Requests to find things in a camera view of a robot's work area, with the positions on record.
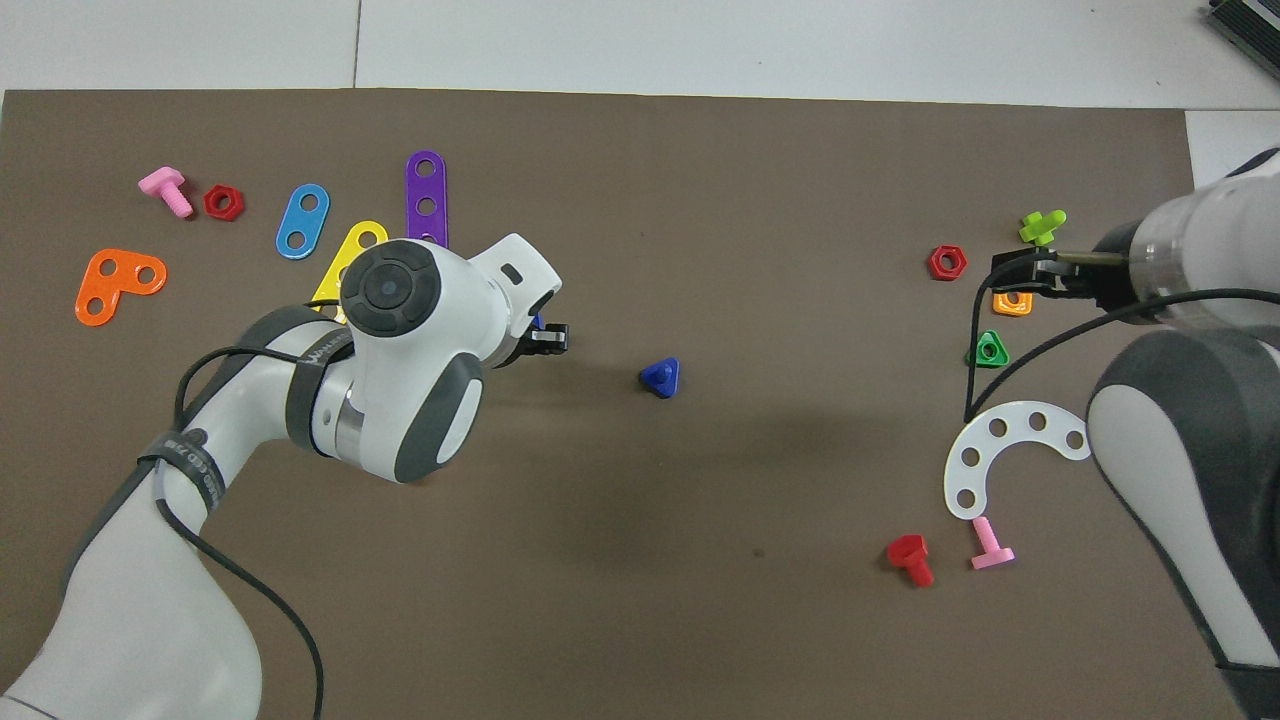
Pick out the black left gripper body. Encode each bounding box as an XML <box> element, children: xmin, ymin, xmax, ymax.
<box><xmin>490</xmin><ymin>315</ymin><xmax>541</xmax><ymax>371</ymax></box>

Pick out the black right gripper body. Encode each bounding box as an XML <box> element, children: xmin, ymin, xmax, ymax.
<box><xmin>1060</xmin><ymin>220</ymin><xmax>1151</xmax><ymax>316</ymax></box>

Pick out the blue triangle-head screw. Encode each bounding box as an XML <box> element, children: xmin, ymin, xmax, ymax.
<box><xmin>638</xmin><ymin>357</ymin><xmax>683</xmax><ymax>399</ymax></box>

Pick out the lime green cross screw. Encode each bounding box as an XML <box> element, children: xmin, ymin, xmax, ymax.
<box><xmin>1017</xmin><ymin>209</ymin><xmax>1069</xmax><ymax>248</ymax></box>

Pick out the pink plastic screw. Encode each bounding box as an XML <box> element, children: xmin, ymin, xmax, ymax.
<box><xmin>969</xmin><ymin>515</ymin><xmax>1017</xmax><ymax>572</ymax></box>
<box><xmin>137</xmin><ymin>166</ymin><xmax>195</xmax><ymax>220</ymax></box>

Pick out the red plastic screw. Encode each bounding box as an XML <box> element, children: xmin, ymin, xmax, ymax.
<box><xmin>885</xmin><ymin>533</ymin><xmax>936</xmax><ymax>589</ymax></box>

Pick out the white curved plate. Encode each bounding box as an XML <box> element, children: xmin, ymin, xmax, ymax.
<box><xmin>943</xmin><ymin>400</ymin><xmax>1093</xmax><ymax>522</ymax></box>

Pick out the purple four-hole plate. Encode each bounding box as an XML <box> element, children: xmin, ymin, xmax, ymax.
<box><xmin>404</xmin><ymin>150</ymin><xmax>449</xmax><ymax>249</ymax></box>

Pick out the yellow three-hole plate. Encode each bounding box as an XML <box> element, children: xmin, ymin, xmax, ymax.
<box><xmin>312</xmin><ymin>220</ymin><xmax>390</xmax><ymax>316</ymax></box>

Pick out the blue two-hole plate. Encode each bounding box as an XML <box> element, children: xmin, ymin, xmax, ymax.
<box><xmin>275</xmin><ymin>183</ymin><xmax>331</xmax><ymax>261</ymax></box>

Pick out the brown table mat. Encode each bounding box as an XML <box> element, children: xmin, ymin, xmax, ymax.
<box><xmin>0</xmin><ymin>88</ymin><xmax>1259</xmax><ymax>720</ymax></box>

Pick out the dark ribbed metal device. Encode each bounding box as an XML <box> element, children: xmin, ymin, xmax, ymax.
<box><xmin>1205</xmin><ymin>0</ymin><xmax>1280</xmax><ymax>56</ymax></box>

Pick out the orange L-shaped plate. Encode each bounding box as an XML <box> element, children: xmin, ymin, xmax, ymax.
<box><xmin>74</xmin><ymin>248</ymin><xmax>169</xmax><ymax>328</ymax></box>

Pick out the black velcro strap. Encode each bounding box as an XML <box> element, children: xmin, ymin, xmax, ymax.
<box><xmin>285</xmin><ymin>325</ymin><xmax>356</xmax><ymax>453</ymax></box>
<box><xmin>138</xmin><ymin>430</ymin><xmax>226</xmax><ymax>513</ymax></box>

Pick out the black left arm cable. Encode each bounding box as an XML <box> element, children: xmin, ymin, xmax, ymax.
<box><xmin>155</xmin><ymin>300</ymin><xmax>346</xmax><ymax>720</ymax></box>

